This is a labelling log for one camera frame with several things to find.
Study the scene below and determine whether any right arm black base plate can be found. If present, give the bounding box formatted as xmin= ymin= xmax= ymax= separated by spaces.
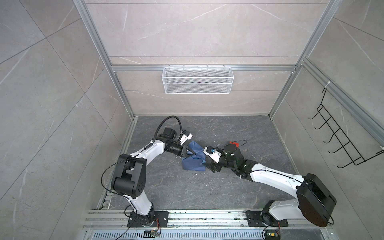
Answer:
xmin=245 ymin=210 xmax=289 ymax=227

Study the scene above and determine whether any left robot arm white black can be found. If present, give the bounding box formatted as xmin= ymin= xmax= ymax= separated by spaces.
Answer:
xmin=111 ymin=128 xmax=193 ymax=218

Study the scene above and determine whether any light blue wrapping paper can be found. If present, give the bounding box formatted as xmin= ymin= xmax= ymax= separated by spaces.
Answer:
xmin=182 ymin=141 xmax=206 ymax=172

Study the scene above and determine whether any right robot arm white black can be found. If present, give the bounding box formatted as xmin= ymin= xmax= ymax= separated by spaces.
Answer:
xmin=204 ymin=143 xmax=337 ymax=228

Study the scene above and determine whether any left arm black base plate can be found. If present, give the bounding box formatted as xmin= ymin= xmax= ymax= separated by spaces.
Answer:
xmin=127 ymin=211 xmax=169 ymax=228

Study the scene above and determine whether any aluminium mounting rail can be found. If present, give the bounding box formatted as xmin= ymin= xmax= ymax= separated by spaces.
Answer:
xmin=81 ymin=209 xmax=337 ymax=240

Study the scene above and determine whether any red tape dispenser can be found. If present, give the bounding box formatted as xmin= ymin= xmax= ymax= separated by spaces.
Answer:
xmin=230 ymin=142 xmax=240 ymax=148

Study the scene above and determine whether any black wire hook rack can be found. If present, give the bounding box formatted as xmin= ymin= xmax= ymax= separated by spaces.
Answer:
xmin=308 ymin=88 xmax=384 ymax=169

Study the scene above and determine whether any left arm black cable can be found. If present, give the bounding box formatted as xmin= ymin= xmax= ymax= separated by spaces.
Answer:
xmin=152 ymin=115 xmax=183 ymax=142

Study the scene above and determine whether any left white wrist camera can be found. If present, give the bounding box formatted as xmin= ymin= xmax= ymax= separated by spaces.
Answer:
xmin=178 ymin=129 xmax=193 ymax=146

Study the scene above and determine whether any white wire mesh basket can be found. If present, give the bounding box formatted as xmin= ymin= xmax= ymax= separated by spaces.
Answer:
xmin=162 ymin=67 xmax=234 ymax=95

